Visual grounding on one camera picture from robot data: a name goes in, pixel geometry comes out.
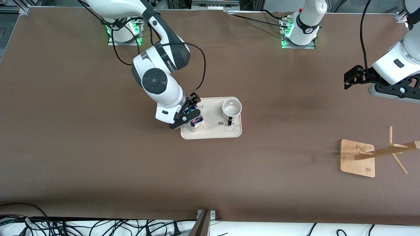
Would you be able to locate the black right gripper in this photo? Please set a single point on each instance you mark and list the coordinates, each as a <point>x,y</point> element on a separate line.
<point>192,99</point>

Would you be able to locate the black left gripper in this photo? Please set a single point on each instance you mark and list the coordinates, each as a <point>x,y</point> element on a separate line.
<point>366,74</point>

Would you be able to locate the blue white milk carton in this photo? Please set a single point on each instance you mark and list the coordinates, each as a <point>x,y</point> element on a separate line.
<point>198,124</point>

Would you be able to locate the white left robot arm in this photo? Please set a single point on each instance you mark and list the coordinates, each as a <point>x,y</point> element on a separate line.
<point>397,59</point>

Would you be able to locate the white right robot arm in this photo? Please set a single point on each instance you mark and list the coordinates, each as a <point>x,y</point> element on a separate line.
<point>160,82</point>

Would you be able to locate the wooden cup rack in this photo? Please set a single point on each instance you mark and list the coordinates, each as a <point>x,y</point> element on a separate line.
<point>354,164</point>

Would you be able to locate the cream tray with rabbit print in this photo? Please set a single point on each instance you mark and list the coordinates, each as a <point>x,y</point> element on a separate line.
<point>213,127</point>

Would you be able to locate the grey power strip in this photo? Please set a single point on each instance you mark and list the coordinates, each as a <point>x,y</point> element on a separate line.
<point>213,5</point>

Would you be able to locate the brown wooden beam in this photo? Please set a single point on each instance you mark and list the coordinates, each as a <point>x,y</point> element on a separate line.
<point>201,226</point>

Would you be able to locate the black power plug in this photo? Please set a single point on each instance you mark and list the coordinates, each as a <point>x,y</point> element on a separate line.
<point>177,231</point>

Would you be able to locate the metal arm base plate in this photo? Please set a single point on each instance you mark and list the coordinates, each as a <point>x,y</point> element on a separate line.
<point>115,43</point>
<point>308,47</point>

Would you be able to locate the aluminium frame profile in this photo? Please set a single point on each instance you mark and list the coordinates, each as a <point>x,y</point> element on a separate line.
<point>19,8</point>
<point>401,17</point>

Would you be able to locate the small metal bracket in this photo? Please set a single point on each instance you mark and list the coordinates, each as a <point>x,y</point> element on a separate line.
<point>213,214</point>

